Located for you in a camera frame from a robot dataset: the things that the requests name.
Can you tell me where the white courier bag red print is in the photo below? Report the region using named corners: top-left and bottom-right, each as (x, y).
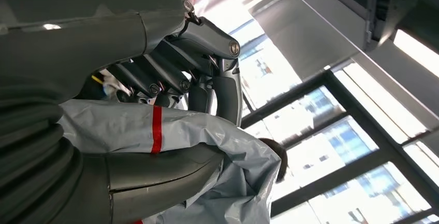
top-left (58, 99), bottom-right (282, 224)

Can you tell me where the ceiling light panel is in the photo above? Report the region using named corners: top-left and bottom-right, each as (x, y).
top-left (392, 28), bottom-right (439, 79)

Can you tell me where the dark window frame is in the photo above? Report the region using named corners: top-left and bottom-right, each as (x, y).
top-left (240, 17), bottom-right (439, 224)

